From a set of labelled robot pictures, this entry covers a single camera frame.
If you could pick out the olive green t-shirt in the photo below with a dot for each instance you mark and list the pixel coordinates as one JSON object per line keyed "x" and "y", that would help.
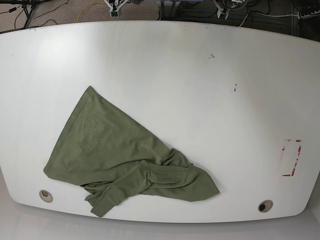
{"x": 113, "y": 157}

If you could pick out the black tripod stand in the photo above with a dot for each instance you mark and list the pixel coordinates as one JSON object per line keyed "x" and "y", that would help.
{"x": 27, "y": 7}

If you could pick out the table cable grommet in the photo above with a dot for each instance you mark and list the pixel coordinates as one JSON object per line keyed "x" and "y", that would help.
{"x": 265, "y": 206}
{"x": 45, "y": 196}

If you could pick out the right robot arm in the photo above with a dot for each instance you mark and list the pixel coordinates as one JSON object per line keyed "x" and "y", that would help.
{"x": 115, "y": 7}

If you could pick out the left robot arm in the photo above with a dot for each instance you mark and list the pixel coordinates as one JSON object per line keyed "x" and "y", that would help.
{"x": 225, "y": 6}

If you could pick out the left table cable grommet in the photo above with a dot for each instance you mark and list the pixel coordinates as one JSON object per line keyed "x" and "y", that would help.
{"x": 45, "y": 196}

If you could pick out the white power strip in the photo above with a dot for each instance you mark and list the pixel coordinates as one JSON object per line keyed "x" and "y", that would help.
{"x": 309, "y": 12}

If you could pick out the red tape rectangle marking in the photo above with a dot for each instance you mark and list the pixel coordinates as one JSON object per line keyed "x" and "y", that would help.
{"x": 289, "y": 157}

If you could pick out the right table cable grommet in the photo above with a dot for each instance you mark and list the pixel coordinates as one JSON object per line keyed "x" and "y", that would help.
{"x": 265, "y": 206}

